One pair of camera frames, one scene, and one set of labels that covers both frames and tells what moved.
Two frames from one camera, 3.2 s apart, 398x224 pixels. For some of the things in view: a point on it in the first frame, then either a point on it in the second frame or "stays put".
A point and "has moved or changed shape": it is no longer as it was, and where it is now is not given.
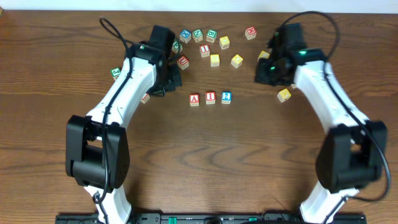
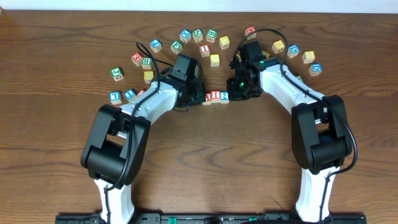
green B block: x=211 y=35 stays put
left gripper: x=173 y=76 → x=196 y=94
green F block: x=176 y=47 stays put
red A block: x=194 y=99 has moved or changed shape
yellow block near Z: x=263 y=55 stays put
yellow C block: x=224 y=42 stays put
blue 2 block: x=226 y=97 stays put
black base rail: x=211 y=218 stays put
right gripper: x=265 y=75 → x=234 y=90
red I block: x=210 y=98 has moved or changed shape
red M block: x=250 y=32 stays put
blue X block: x=185 y=36 stays put
